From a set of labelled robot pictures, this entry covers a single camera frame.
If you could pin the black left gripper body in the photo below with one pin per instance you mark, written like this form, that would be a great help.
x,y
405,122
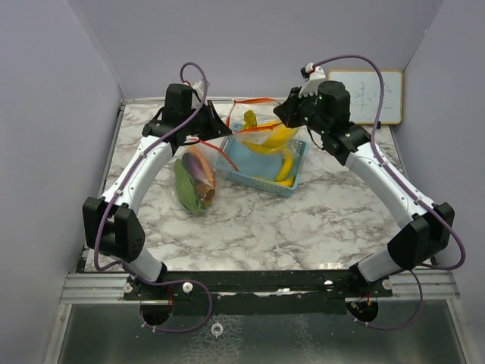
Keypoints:
x,y
193,127

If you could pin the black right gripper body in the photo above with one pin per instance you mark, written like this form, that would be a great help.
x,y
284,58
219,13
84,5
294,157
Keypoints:
x,y
308,111

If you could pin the orange papaya slice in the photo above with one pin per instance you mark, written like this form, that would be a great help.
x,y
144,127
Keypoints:
x,y
205,173

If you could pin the yellow banana bunch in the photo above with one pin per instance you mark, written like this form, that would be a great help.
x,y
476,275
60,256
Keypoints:
x,y
264,139

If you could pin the dark purple eggplant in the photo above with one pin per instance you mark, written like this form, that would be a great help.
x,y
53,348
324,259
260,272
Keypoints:
x,y
194,167

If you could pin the clear zip bag red zipper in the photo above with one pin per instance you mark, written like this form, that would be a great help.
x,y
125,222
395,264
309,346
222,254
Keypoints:
x,y
254,157

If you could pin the clear zip bag orange zipper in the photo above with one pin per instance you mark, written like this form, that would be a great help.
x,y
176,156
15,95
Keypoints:
x,y
196,182

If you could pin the green leaf vegetable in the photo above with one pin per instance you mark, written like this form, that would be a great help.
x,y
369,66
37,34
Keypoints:
x,y
185,190

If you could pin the brown kiwi fruit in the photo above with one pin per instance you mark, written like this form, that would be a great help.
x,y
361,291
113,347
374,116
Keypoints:
x,y
205,194

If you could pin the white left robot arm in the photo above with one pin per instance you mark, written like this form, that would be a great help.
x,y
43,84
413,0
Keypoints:
x,y
111,225

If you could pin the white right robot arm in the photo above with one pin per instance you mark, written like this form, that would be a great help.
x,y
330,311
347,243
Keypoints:
x,y
421,221

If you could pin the single yellow banana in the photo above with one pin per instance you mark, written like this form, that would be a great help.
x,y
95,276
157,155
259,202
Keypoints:
x,y
288,160

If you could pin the light blue plastic basket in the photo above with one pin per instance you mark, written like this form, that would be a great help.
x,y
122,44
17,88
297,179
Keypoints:
x,y
264,168

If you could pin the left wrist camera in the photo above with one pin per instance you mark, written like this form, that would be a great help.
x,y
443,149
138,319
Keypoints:
x,y
199,88

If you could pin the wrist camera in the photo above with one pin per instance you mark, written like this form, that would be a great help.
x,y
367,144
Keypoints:
x,y
313,76
199,88

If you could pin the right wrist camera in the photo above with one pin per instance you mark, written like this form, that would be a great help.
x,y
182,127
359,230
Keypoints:
x,y
313,76

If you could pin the small whiteboard wooden frame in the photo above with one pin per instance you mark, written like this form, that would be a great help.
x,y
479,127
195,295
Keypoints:
x,y
364,89

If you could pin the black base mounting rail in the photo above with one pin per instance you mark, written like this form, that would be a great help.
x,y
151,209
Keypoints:
x,y
190,292

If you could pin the aluminium front frame rail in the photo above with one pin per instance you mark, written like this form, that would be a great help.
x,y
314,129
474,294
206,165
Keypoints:
x,y
111,288

